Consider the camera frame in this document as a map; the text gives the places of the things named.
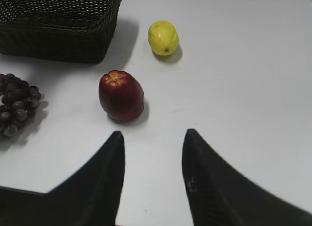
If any red apple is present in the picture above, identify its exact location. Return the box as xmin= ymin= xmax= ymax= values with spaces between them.
xmin=98 ymin=70 xmax=144 ymax=122

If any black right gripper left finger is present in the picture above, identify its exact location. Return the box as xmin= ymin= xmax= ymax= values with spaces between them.
xmin=46 ymin=131 xmax=126 ymax=226

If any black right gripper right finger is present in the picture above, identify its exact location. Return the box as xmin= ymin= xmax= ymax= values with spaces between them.
xmin=182 ymin=129 xmax=312 ymax=226

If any purple grape bunch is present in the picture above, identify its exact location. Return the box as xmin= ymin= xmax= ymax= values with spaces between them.
xmin=0 ymin=74 xmax=42 ymax=138

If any yellow lemon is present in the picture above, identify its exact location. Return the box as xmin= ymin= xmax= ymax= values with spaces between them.
xmin=148 ymin=20 xmax=179 ymax=56

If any black woven basket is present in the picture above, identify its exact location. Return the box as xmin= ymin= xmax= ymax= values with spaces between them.
xmin=0 ymin=0 xmax=122 ymax=64

